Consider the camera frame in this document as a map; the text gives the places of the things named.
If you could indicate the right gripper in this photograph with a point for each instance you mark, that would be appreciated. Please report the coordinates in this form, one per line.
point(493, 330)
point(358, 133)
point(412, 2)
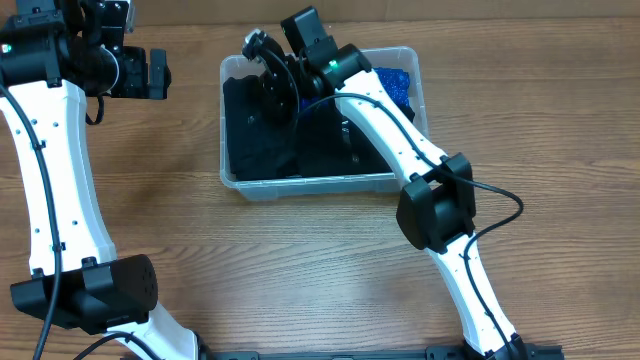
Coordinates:
point(275, 85)

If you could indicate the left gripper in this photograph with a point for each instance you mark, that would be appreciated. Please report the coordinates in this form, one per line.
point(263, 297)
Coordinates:
point(157, 74)

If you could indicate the large black cloth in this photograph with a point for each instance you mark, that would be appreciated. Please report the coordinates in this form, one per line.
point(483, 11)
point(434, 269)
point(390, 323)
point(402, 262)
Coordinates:
point(330, 144)

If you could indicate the blue sparkly fabric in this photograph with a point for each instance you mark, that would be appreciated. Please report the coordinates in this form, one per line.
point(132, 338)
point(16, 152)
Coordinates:
point(395, 82)

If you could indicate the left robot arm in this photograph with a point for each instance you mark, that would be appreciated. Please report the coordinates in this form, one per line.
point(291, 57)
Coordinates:
point(55, 56)

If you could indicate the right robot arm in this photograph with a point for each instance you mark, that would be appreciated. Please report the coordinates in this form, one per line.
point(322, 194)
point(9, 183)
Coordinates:
point(437, 202)

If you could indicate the clear plastic storage bin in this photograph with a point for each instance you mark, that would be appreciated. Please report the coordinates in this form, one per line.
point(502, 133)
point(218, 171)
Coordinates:
point(398, 57)

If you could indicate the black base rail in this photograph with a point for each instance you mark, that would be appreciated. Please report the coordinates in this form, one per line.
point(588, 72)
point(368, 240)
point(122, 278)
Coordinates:
point(429, 353)

